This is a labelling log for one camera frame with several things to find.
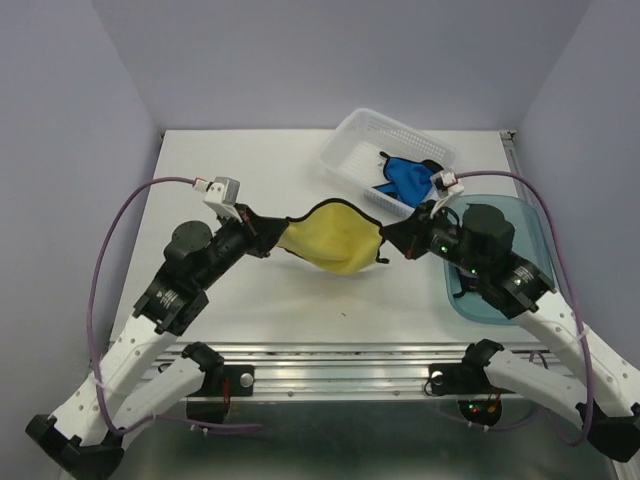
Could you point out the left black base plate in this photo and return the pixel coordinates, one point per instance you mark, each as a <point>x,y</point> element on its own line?
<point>228,381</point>

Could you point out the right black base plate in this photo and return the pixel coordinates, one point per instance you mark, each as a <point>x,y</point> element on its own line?
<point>458,379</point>

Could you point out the aluminium rail frame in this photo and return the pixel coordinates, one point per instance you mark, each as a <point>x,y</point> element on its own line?
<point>310,334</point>

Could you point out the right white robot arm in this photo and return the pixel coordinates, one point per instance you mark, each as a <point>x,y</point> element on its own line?
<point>601,395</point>

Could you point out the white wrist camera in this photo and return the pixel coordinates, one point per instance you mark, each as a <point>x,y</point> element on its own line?
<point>221,195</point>
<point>448,188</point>

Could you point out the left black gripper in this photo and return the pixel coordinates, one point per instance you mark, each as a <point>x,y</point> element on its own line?
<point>264,230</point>

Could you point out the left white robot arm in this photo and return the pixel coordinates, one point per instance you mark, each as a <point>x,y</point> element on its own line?
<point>88,434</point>

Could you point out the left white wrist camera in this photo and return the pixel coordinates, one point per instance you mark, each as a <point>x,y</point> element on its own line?
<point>221,195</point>

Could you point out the blue towel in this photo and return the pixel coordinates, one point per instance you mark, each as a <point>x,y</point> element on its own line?
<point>407,181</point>

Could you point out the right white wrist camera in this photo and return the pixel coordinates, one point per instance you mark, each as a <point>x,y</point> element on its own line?
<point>448,188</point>

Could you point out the white plastic basket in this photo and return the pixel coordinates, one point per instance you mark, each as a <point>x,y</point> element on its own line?
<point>352,153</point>

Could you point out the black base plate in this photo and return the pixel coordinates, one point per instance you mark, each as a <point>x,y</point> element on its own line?
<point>228,381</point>
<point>458,379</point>

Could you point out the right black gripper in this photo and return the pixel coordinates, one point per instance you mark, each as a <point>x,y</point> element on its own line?
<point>409,234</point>

